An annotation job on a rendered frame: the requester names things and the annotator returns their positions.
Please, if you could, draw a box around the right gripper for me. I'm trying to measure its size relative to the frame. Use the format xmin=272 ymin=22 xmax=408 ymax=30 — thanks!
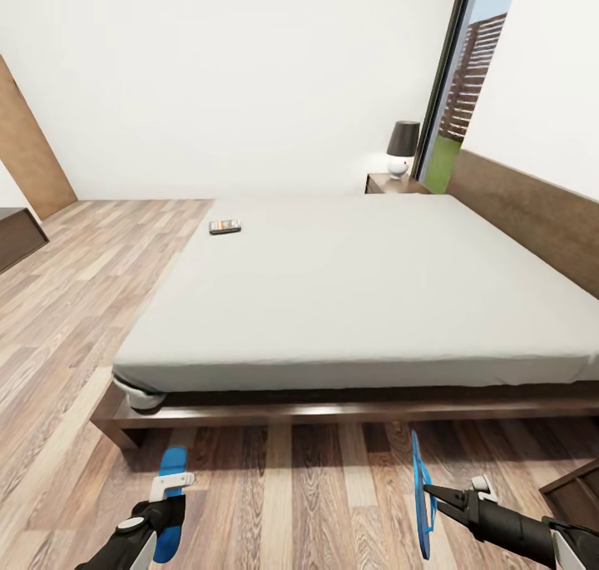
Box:
xmin=423 ymin=484 xmax=526 ymax=556

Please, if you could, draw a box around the sandal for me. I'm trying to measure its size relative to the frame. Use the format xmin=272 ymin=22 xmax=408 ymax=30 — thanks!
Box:
xmin=411 ymin=431 xmax=438 ymax=561
xmin=152 ymin=446 xmax=187 ymax=563

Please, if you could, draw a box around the hardback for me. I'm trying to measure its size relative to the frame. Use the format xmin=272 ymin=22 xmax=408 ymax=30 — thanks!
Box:
xmin=209 ymin=219 xmax=241 ymax=234

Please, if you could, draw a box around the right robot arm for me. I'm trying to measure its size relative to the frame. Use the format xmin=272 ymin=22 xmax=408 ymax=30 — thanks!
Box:
xmin=423 ymin=474 xmax=599 ymax=570

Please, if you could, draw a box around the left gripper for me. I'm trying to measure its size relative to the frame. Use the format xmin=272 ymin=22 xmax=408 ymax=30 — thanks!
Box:
xmin=133 ymin=494 xmax=186 ymax=531

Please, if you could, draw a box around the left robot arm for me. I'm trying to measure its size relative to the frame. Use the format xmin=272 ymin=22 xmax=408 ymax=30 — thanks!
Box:
xmin=74 ymin=473 xmax=195 ymax=570

